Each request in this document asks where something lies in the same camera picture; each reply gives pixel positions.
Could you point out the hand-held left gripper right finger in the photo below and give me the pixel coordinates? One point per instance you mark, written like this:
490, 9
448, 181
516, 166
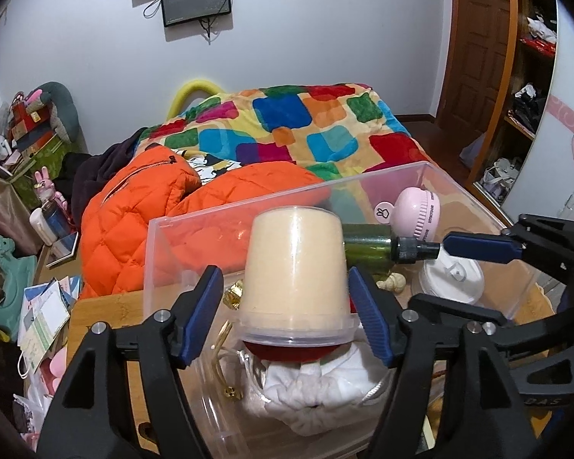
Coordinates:
370, 315

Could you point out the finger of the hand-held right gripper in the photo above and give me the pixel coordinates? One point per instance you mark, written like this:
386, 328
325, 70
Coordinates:
478, 246
454, 308

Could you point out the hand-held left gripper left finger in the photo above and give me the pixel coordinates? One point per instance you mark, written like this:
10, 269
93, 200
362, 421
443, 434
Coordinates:
203, 315

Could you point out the white round lid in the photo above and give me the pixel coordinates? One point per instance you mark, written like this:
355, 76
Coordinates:
452, 279

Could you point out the green spray bottle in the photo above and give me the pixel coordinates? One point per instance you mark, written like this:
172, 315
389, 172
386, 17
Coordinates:
368, 248

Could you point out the clear plastic storage box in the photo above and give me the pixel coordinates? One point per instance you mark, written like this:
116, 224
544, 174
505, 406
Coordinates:
196, 244

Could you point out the beige jar with clear lid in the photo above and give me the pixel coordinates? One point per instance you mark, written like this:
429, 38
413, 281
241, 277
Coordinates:
294, 267

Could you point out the wooden desktop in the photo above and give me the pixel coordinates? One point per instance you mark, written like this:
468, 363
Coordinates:
110, 311

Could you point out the small cream shell figurine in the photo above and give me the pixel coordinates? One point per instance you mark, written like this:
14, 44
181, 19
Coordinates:
392, 283

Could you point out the pink round mini fan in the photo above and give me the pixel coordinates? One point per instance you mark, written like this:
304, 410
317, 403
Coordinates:
416, 210

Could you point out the white handbag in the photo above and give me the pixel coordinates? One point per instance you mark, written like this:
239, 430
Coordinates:
500, 177

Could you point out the red round object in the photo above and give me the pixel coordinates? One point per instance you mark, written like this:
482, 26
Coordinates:
287, 353

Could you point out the orange puffer jacket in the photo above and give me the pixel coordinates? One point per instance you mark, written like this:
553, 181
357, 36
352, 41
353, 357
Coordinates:
124, 229

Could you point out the cartoon print cloth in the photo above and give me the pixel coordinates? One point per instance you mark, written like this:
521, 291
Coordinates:
210, 165

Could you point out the flat tablet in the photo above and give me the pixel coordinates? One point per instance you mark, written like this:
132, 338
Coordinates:
62, 251

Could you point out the stack of papers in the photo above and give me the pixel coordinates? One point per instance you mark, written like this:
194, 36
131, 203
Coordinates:
48, 315

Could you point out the white sliding door pink print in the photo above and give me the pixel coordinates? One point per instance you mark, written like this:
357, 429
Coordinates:
564, 105

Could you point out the wooden shelf with clutter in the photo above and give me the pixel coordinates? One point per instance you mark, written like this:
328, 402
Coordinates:
531, 81

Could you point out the clear bottle with blue label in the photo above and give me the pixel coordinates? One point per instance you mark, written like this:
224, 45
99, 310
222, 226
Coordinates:
55, 220

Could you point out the dark jacket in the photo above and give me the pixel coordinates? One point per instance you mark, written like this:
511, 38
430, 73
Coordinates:
95, 167

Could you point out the teal dinosaur toy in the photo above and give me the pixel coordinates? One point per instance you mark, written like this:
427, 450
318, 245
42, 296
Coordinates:
12, 277

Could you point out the pink rabbit toy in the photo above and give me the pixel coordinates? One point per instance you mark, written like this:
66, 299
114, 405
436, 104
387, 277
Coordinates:
45, 186

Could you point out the colourful patchwork blanket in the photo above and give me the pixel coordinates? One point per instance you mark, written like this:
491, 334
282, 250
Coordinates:
292, 119

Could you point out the brown wooden door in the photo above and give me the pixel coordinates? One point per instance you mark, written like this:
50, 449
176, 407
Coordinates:
473, 33

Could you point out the yellow tube pillow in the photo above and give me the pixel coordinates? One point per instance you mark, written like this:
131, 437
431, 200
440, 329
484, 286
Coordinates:
196, 87

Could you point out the grey plush cushion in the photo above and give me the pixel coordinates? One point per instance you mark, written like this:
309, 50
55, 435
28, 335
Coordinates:
62, 105

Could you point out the stack of gift boxes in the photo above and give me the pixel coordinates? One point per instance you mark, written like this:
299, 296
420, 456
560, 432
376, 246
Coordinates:
31, 129

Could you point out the small white desk fan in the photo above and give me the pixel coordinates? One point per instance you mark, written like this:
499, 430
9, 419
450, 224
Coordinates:
2, 147

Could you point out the small wall monitor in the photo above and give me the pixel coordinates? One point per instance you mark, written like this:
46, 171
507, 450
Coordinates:
196, 2

